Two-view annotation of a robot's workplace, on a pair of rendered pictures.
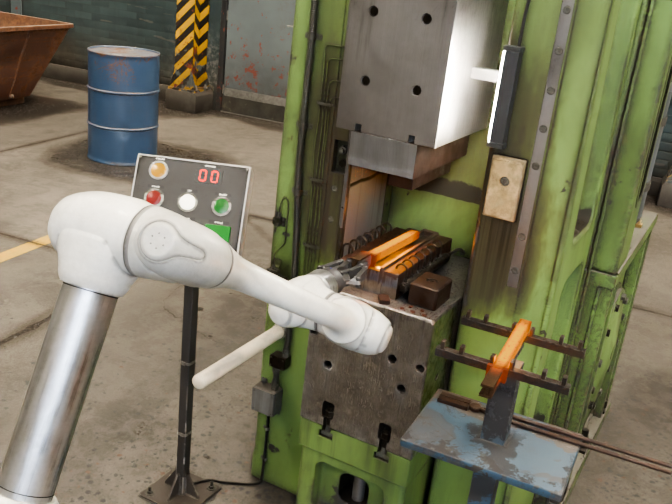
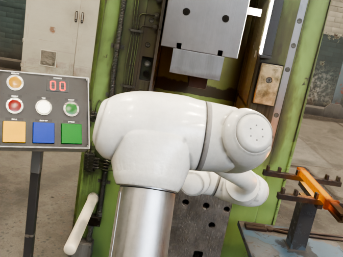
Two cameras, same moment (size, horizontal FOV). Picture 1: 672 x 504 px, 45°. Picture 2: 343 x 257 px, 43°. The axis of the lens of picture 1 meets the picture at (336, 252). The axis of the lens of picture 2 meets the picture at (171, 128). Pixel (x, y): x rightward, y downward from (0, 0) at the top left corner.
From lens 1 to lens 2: 1.05 m
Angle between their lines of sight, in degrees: 27
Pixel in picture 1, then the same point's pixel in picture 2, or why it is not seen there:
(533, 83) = (288, 16)
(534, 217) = (284, 102)
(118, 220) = (193, 117)
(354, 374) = (175, 221)
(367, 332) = (259, 190)
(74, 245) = (149, 146)
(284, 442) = not seen: outside the picture
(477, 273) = not seen: hidden behind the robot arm
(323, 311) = (253, 179)
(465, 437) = (283, 250)
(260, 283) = not seen: hidden behind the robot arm
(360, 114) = (181, 35)
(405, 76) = (217, 8)
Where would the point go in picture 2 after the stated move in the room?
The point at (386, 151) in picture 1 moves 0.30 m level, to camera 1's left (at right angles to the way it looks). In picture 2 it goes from (200, 61) to (127, 53)
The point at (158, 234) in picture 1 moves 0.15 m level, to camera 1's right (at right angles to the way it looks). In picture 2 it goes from (255, 126) to (321, 129)
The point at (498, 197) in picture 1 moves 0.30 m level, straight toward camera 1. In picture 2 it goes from (264, 91) to (301, 109)
